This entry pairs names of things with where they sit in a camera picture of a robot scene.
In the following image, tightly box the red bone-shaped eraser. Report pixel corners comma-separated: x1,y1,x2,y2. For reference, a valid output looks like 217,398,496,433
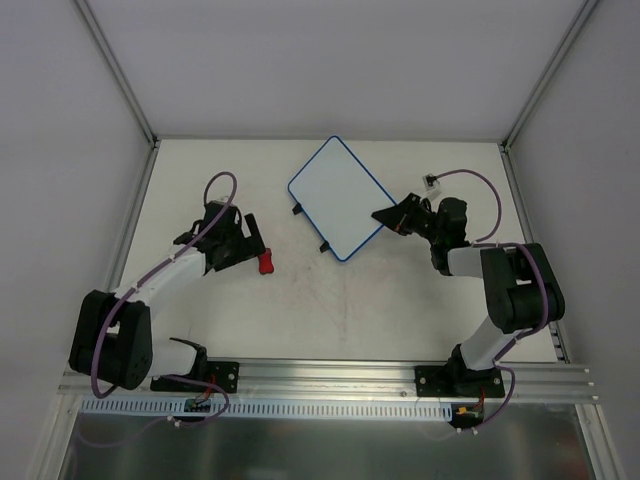
257,248,275,275

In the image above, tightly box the blue framed whiteboard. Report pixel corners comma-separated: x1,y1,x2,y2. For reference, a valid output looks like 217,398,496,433
287,136,396,263

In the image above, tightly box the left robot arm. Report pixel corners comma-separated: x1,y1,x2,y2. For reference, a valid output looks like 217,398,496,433
68,201,274,392

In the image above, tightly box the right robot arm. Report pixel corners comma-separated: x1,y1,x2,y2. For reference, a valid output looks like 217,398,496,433
371,194,565,398

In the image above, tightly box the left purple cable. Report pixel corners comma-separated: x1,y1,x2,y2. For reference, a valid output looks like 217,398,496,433
74,171,239,446

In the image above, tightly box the purple cable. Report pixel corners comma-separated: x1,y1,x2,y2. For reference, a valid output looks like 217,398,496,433
74,171,239,446
424,169,551,441

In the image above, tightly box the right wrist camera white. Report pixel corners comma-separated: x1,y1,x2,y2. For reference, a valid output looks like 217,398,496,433
422,174,442,201

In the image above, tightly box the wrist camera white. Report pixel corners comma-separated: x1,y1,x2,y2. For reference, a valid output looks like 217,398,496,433
422,174,442,201
208,198,228,208

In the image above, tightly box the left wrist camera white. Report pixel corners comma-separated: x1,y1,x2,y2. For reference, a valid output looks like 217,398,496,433
208,198,228,208

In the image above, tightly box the whiteboard wire stand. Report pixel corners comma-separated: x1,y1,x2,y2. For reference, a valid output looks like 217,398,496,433
292,202,331,253

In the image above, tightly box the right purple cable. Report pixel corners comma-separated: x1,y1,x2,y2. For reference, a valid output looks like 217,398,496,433
424,169,551,441

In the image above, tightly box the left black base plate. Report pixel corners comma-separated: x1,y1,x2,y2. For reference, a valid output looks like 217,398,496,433
150,361,240,394

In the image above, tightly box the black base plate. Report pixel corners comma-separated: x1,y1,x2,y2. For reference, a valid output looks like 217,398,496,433
414,365,505,399
150,361,240,394

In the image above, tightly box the aluminium mounting rail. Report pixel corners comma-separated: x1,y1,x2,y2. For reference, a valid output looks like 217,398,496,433
57,353,599,404

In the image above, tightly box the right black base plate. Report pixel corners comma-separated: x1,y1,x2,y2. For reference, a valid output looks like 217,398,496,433
414,365,505,399

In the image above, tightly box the slotted cable duct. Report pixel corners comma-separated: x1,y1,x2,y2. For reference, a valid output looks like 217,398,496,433
80,396,453,423

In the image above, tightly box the left aluminium frame post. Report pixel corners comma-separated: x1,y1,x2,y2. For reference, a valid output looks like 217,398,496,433
71,0,158,147

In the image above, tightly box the aluminium frame post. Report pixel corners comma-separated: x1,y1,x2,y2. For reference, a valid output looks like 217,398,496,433
71,0,158,147
500,0,601,153

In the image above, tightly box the right aluminium frame post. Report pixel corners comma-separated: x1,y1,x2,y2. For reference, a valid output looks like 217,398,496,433
500,0,601,153

